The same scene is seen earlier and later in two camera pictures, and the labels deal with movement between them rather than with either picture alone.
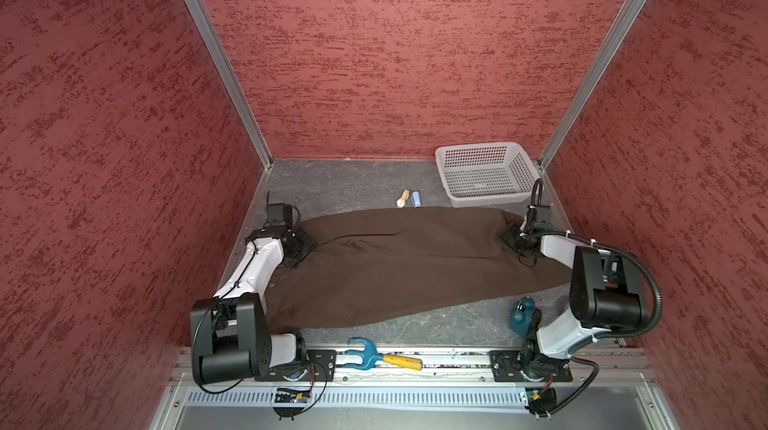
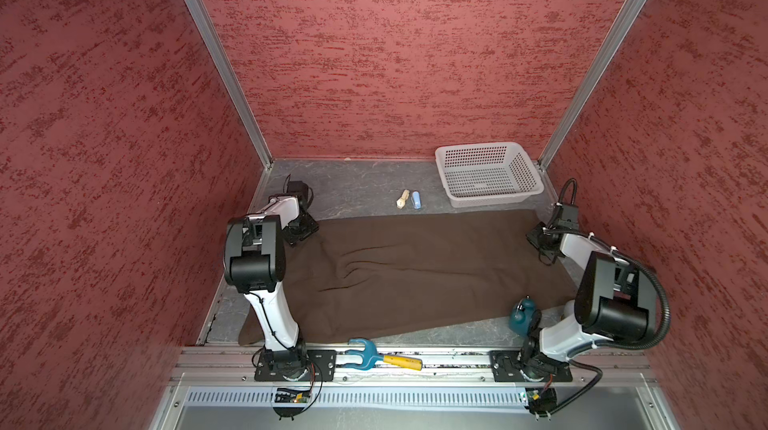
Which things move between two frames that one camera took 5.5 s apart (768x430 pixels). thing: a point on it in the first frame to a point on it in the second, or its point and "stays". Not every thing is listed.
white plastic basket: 486,174 stays
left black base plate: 316,366 stays
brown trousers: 407,265 stays
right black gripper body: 517,238 to 538,237
